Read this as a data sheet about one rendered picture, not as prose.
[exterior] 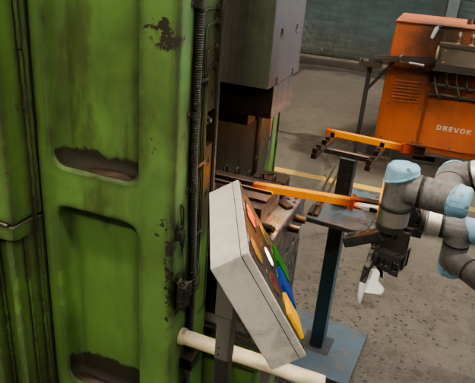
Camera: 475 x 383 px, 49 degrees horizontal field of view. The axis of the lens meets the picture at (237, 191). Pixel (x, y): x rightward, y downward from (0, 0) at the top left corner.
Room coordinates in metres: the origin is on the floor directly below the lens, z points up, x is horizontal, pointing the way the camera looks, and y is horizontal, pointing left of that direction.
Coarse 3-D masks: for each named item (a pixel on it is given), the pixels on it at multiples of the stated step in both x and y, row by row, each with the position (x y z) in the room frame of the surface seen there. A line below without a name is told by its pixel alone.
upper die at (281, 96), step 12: (228, 84) 1.51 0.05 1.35; (276, 84) 1.49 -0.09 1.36; (288, 84) 1.60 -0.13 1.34; (228, 96) 1.51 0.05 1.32; (240, 96) 1.50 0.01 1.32; (252, 96) 1.48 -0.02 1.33; (264, 96) 1.47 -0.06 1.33; (276, 96) 1.49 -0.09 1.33; (288, 96) 1.62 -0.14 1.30; (228, 108) 1.51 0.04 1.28; (240, 108) 1.49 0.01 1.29; (252, 108) 1.48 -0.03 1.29; (264, 108) 1.47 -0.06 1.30; (276, 108) 1.51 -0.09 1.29
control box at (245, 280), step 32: (224, 192) 1.13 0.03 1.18; (224, 224) 0.97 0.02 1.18; (256, 224) 1.08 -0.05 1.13; (224, 256) 0.85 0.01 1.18; (256, 256) 0.88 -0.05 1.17; (224, 288) 0.83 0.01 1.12; (256, 288) 0.84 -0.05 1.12; (256, 320) 0.84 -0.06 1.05; (288, 320) 0.85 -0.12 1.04; (288, 352) 0.84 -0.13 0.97
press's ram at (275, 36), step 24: (240, 0) 1.45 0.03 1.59; (264, 0) 1.43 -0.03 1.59; (288, 0) 1.51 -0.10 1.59; (240, 24) 1.45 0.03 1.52; (264, 24) 1.42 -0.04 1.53; (288, 24) 1.54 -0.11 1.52; (240, 48) 1.45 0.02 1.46; (264, 48) 1.42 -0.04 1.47; (288, 48) 1.56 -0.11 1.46; (240, 72) 1.44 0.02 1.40; (264, 72) 1.42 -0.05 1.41; (288, 72) 1.59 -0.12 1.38
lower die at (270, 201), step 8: (232, 176) 1.66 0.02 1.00; (240, 176) 1.68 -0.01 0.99; (216, 184) 1.61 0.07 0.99; (224, 184) 1.61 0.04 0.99; (280, 184) 1.65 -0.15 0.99; (248, 192) 1.56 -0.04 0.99; (256, 192) 1.57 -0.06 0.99; (264, 192) 1.56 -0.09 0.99; (272, 192) 1.56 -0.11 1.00; (256, 200) 1.52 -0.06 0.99; (264, 200) 1.51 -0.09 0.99; (272, 200) 1.57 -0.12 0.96; (256, 208) 1.47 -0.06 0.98; (264, 208) 1.50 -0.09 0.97; (272, 208) 1.58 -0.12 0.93; (264, 216) 1.51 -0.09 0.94
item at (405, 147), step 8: (328, 128) 2.19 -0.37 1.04; (336, 136) 2.15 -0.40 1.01; (344, 136) 2.14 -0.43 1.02; (352, 136) 2.12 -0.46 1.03; (360, 136) 2.12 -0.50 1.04; (368, 136) 2.12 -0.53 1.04; (376, 144) 2.08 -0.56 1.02; (392, 144) 2.05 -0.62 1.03; (400, 144) 2.05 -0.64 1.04; (408, 144) 2.03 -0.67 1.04; (416, 144) 2.03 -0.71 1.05; (400, 152) 2.03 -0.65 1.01; (408, 152) 2.03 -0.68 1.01; (416, 152) 2.02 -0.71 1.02; (424, 152) 2.01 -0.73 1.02
